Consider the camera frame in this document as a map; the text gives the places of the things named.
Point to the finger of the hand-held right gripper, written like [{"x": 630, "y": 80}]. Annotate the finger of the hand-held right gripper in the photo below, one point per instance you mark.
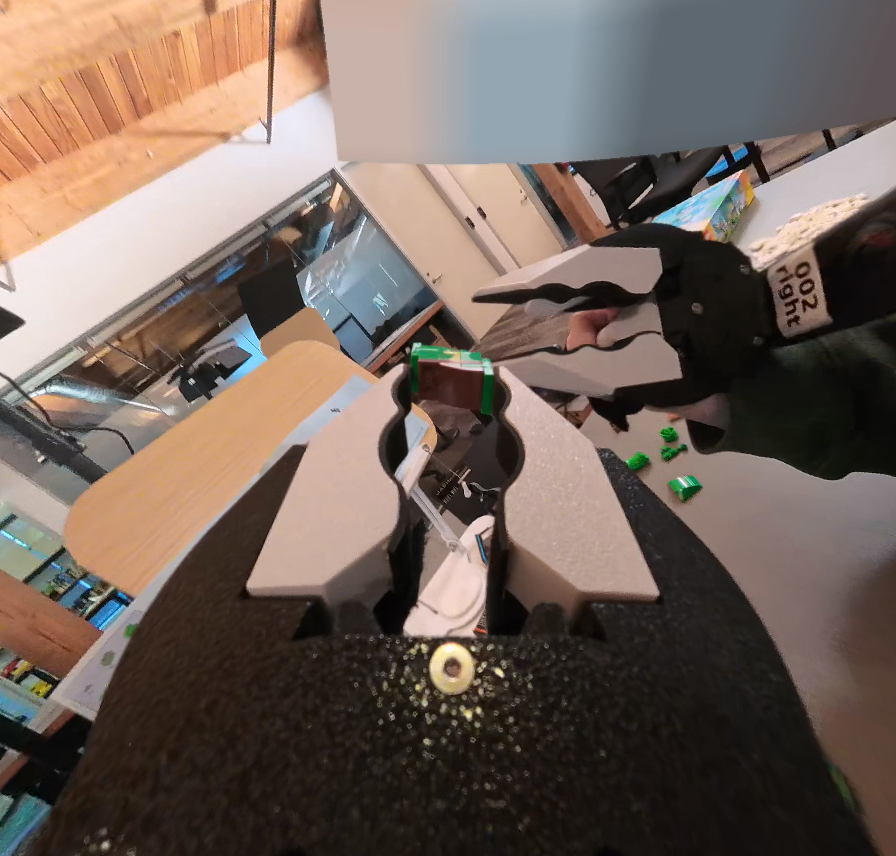
[
  {"x": 602, "y": 268},
  {"x": 616, "y": 370}
]

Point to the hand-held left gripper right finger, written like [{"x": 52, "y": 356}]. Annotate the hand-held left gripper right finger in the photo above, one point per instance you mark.
[{"x": 574, "y": 520}]

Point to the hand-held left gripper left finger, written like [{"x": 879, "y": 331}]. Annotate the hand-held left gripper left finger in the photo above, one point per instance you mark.
[{"x": 329, "y": 513}]

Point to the brown and green lego assembly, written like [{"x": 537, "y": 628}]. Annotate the brown and green lego assembly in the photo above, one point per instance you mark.
[{"x": 451, "y": 387}]

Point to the person's right forearm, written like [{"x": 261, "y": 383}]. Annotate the person's right forearm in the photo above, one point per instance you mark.
[{"x": 826, "y": 401}]

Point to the colourful lego box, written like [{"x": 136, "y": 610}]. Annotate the colourful lego box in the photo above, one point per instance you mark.
[{"x": 714, "y": 205}]

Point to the small green lego piece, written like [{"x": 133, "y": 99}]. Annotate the small green lego piece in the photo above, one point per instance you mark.
[
  {"x": 670, "y": 434},
  {"x": 673, "y": 453},
  {"x": 638, "y": 461}
]

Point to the pile of white lego pieces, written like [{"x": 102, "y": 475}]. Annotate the pile of white lego pieces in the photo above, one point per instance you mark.
[{"x": 805, "y": 223}]

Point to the green curved lego slope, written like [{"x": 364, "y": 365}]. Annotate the green curved lego slope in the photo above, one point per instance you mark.
[{"x": 684, "y": 489}]

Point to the lego instruction booklet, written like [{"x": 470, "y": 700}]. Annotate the lego instruction booklet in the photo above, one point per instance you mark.
[{"x": 105, "y": 667}]

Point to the person's right hand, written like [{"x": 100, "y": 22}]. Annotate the person's right hand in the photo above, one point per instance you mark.
[{"x": 588, "y": 328}]

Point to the black office chair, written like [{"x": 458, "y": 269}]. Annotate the black office chair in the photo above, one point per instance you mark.
[{"x": 651, "y": 184}]

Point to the white door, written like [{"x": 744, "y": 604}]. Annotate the white door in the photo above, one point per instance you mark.
[
  {"x": 511, "y": 219},
  {"x": 420, "y": 226}
]

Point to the wooden book stand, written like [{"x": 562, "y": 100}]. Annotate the wooden book stand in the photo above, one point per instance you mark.
[
  {"x": 210, "y": 464},
  {"x": 301, "y": 331}
]

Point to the glass office window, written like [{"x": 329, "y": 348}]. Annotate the glass office window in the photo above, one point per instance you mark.
[{"x": 280, "y": 296}]

